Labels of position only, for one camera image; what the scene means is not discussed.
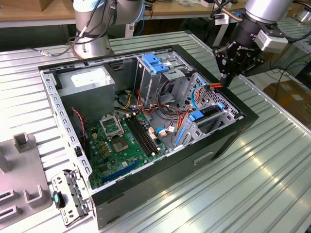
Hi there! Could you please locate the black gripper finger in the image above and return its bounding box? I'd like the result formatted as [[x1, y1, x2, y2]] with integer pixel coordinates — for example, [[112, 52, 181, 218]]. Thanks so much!
[[226, 55, 265, 87], [213, 47, 235, 86]]

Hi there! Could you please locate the orange power wire with connector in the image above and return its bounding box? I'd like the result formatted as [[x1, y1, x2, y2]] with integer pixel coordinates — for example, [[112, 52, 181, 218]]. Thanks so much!
[[176, 83, 224, 132]]

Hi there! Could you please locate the blue data wire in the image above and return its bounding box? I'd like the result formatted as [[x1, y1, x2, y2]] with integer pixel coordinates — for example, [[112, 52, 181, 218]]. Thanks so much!
[[190, 77, 209, 111]]

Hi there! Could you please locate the hard disk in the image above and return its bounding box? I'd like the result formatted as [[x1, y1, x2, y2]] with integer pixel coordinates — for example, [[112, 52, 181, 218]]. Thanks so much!
[[174, 101, 225, 146]]

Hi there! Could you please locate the grey metal disk bay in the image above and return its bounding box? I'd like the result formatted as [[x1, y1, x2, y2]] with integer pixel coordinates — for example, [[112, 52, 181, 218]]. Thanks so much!
[[170, 72, 245, 150]]

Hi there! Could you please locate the large brown cardboard box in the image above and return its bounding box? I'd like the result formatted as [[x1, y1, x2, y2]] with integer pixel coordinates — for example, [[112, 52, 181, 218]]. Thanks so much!
[[263, 81, 311, 122]]

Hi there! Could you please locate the long wooden desk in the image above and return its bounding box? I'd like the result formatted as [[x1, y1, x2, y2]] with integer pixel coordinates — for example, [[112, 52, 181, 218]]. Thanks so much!
[[0, 0, 246, 47]]

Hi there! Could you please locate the silver metal drum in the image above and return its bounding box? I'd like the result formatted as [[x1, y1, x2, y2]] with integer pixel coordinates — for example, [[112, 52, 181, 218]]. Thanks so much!
[[294, 9, 311, 24]]

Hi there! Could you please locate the blue plastic drive latch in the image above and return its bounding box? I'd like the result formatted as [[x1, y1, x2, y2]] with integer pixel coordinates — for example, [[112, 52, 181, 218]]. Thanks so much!
[[141, 53, 171, 75]]

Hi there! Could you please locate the grey metal drive cage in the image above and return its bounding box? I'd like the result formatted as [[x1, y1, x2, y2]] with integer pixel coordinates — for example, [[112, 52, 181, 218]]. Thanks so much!
[[133, 50, 195, 107]]

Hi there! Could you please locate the black RAM slot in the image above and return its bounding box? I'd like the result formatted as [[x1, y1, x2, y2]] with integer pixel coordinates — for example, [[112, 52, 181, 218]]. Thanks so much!
[[129, 117, 155, 155], [125, 117, 152, 156], [136, 116, 160, 153], [132, 116, 157, 154]]

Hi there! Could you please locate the black open PC case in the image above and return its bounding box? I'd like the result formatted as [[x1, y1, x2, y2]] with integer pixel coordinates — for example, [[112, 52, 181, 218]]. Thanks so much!
[[37, 44, 259, 230]]

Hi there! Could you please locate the CPU socket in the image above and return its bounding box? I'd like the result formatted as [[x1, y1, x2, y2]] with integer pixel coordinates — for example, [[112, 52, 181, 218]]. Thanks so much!
[[110, 136, 131, 154]]

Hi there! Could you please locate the green motherboard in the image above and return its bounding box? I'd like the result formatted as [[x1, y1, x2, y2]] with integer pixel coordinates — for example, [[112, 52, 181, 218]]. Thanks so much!
[[85, 113, 171, 190]]

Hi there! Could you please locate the metal socket cover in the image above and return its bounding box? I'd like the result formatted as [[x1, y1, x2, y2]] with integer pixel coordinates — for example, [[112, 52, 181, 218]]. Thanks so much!
[[99, 115, 124, 141]]

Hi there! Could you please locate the grey power supply unit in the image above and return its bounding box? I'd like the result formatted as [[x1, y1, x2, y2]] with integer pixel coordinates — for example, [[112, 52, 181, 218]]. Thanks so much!
[[56, 66, 116, 124]]

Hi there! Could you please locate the blue expansion slot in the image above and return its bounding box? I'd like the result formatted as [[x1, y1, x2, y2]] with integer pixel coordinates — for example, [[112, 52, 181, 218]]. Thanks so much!
[[101, 159, 141, 184]]

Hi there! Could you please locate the black case fan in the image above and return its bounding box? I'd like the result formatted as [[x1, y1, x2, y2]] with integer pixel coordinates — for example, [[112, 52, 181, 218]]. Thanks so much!
[[70, 108, 88, 157]]

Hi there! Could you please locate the brown cardboard box on desk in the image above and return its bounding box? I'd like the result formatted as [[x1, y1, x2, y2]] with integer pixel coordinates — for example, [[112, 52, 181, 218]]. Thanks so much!
[[24, 0, 53, 12]]

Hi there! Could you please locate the black latch with blue tab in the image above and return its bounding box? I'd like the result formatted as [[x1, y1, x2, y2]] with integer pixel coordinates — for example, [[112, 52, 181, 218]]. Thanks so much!
[[52, 190, 66, 209]]

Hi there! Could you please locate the grey parts rack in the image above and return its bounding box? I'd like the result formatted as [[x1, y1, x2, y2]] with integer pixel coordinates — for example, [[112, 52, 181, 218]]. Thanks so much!
[[0, 132, 53, 220]]

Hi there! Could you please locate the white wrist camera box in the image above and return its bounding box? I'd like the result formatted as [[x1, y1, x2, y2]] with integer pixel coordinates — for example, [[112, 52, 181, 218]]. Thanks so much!
[[254, 29, 289, 54]]

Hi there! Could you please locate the red black wire bundle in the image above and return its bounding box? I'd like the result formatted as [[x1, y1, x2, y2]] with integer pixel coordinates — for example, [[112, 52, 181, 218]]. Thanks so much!
[[136, 89, 182, 120]]

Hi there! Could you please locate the short blue wire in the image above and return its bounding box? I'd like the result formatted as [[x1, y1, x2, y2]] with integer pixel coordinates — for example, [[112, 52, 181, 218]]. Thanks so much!
[[155, 126, 176, 137]]

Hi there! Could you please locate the yellow orange wire bundle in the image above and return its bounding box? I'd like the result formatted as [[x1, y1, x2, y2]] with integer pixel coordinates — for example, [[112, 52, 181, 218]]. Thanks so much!
[[120, 94, 135, 110]]

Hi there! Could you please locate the black cable with metal connector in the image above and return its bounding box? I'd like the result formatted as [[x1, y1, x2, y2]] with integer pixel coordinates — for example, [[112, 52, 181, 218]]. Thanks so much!
[[30, 0, 117, 58]]

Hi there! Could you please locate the grey metal slot bracket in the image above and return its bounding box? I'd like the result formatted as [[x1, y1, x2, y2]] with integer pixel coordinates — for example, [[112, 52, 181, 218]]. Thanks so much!
[[50, 169, 94, 228]]

